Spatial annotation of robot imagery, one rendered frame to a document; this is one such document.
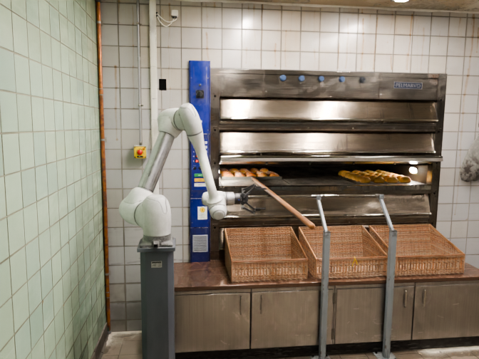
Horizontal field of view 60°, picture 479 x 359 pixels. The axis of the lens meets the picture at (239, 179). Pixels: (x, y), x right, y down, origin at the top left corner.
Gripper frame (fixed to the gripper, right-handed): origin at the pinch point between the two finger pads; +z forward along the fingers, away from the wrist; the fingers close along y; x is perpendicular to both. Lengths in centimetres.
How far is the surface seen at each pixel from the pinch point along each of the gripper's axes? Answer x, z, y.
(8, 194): 107, -118, -20
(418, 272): -6, 118, 57
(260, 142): -57, 7, -36
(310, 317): -3, 36, 86
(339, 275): -7, 58, 57
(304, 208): -56, 44, 18
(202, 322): -4, -40, 87
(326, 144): -56, 61, -35
